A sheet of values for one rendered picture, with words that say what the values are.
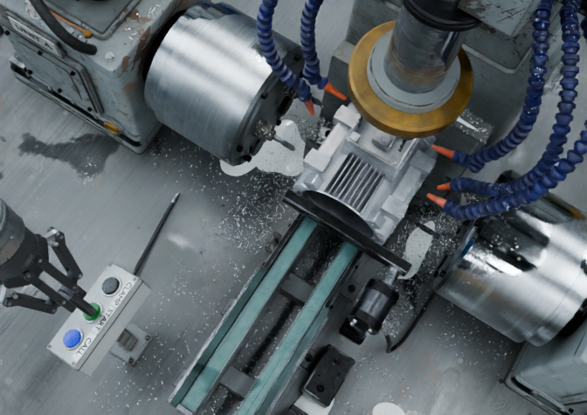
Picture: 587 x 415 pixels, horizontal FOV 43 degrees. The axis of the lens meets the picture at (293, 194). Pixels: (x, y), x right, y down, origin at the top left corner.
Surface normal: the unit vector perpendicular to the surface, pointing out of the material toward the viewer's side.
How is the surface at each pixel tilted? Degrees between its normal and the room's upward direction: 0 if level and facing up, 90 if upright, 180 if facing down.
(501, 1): 90
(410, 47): 90
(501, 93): 90
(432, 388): 0
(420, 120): 0
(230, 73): 17
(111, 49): 0
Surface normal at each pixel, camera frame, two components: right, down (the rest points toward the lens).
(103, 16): 0.05, -0.33
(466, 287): -0.47, 0.58
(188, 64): -0.17, 0.03
